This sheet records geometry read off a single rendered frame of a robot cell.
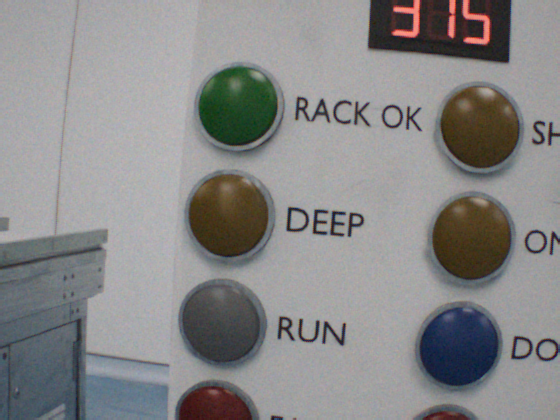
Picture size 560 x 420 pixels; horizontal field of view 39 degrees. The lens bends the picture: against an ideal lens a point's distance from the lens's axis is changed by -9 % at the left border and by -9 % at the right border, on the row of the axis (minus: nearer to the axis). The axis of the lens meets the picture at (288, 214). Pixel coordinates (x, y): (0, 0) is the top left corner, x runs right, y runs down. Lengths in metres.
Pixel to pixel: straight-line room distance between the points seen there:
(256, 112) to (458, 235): 0.08
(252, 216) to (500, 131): 0.08
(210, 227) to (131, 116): 3.81
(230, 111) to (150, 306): 3.83
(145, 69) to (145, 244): 0.84
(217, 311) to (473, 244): 0.09
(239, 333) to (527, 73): 0.13
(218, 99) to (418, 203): 0.07
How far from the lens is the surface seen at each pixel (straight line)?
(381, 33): 0.28
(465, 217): 0.27
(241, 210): 0.28
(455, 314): 0.27
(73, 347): 1.89
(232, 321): 0.28
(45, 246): 1.59
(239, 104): 0.28
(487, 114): 0.27
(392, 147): 0.28
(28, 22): 4.33
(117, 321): 4.16
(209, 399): 0.29
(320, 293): 0.28
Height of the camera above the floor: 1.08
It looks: 3 degrees down
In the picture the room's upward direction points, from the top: 5 degrees clockwise
